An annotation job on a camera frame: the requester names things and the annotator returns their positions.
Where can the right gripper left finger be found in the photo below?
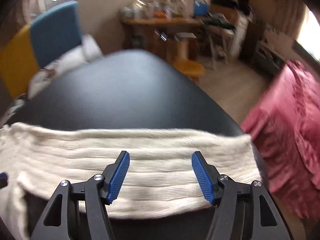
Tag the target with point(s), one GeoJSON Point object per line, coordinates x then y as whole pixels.
{"type": "Point", "coordinates": [60, 218]}

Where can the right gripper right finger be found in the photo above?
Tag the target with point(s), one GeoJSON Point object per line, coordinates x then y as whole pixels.
{"type": "Point", "coordinates": [242, 211]}

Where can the cream knitted sweater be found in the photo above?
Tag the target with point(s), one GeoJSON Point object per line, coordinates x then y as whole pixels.
{"type": "Point", "coordinates": [160, 181]}

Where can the pink bed cover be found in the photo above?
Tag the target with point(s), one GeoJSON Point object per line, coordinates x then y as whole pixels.
{"type": "Point", "coordinates": [284, 127]}

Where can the blue white patterned cloth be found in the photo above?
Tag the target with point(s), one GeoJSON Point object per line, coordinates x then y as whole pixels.
{"type": "Point", "coordinates": [15, 106]}

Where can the round wooden stool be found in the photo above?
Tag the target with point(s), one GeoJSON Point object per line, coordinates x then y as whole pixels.
{"type": "Point", "coordinates": [190, 68]}

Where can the white deer print pillow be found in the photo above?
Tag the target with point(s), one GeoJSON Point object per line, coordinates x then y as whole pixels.
{"type": "Point", "coordinates": [85, 53]}

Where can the wooden cluttered desk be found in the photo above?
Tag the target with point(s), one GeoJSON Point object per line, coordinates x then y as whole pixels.
{"type": "Point", "coordinates": [138, 32]}

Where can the blue yellow grey chair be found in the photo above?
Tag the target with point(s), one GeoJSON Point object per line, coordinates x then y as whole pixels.
{"type": "Point", "coordinates": [36, 45]}

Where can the blue box on desk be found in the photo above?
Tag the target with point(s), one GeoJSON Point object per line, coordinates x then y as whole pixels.
{"type": "Point", "coordinates": [200, 8]}

